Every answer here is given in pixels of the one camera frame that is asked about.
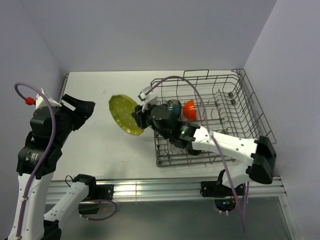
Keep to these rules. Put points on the clear drinking glass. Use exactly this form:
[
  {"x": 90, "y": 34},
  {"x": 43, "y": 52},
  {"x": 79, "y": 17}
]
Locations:
[{"x": 175, "y": 150}]

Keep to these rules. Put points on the dark brown mug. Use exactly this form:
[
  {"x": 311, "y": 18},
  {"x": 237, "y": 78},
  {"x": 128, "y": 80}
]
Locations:
[{"x": 193, "y": 152}]

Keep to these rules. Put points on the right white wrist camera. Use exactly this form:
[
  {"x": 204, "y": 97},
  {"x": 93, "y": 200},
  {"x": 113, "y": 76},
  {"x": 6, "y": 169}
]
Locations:
[{"x": 147, "y": 97}]

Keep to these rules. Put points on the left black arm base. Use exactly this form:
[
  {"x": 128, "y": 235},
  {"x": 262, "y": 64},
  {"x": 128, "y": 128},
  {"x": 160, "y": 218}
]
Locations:
[{"x": 100, "y": 192}]

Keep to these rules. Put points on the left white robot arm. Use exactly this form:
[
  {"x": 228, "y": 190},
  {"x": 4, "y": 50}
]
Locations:
[{"x": 37, "y": 161}]

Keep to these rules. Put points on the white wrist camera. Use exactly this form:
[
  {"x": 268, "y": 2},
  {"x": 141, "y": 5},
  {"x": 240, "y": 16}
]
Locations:
[
  {"x": 39, "y": 101},
  {"x": 147, "y": 97}
]

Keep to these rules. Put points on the blue bowl beige inside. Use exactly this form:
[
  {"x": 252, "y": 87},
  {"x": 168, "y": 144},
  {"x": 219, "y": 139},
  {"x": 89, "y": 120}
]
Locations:
[{"x": 174, "y": 106}]

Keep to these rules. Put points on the aluminium mounting rail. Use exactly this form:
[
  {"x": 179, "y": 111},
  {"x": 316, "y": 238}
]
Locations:
[{"x": 173, "y": 209}]

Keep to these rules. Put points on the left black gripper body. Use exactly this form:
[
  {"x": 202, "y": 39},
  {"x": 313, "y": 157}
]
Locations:
[{"x": 71, "y": 120}]

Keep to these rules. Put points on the yellow-green dotted plate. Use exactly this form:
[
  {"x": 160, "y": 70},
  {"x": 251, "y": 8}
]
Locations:
[{"x": 121, "y": 108}]

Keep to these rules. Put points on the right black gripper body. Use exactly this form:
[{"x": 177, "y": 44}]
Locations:
[{"x": 144, "y": 117}]

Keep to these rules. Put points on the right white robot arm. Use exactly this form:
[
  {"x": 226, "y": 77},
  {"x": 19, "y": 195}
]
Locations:
[{"x": 257, "y": 156}]

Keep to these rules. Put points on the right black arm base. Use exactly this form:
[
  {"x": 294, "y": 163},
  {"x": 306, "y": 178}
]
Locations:
[{"x": 213, "y": 189}]

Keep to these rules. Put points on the grey wire dish rack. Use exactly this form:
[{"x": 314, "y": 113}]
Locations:
[{"x": 223, "y": 99}]

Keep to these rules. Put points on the orange bowl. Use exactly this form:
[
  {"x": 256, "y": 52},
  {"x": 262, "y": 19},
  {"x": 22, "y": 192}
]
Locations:
[{"x": 189, "y": 110}]

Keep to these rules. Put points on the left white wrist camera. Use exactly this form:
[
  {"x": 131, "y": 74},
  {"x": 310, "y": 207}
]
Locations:
[{"x": 39, "y": 101}]

